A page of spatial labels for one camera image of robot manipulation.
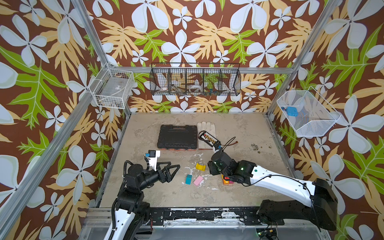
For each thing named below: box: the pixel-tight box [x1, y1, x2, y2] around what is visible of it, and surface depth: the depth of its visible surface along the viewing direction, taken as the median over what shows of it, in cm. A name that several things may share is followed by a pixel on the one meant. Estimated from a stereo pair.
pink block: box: [193, 175, 204, 186], surface depth 88 cm
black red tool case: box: [157, 124, 198, 151], surface depth 103 cm
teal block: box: [185, 174, 193, 185], surface depth 88 cm
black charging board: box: [198, 130, 221, 148], surface depth 103 cm
